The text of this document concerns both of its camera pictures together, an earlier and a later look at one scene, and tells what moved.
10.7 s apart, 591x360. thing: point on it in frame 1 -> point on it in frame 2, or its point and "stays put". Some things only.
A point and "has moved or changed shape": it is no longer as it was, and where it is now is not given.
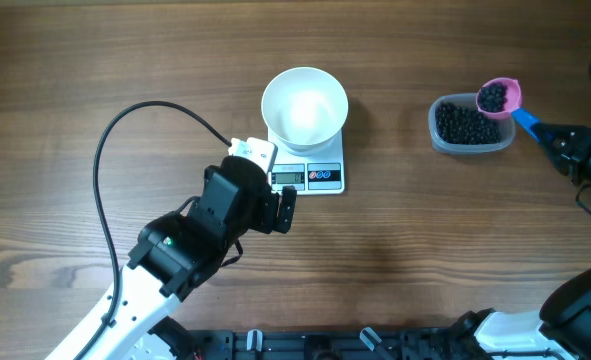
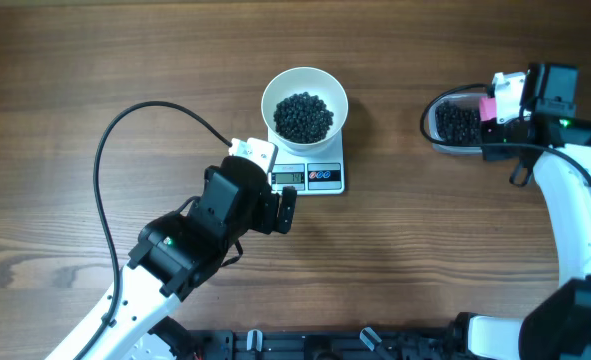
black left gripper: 266,221 stays put
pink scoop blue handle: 512,106 has moved or changed shape
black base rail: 459,343 stays put
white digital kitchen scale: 311,175 stays put
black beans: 460,126 stays put
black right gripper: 581,141 -> 489,132
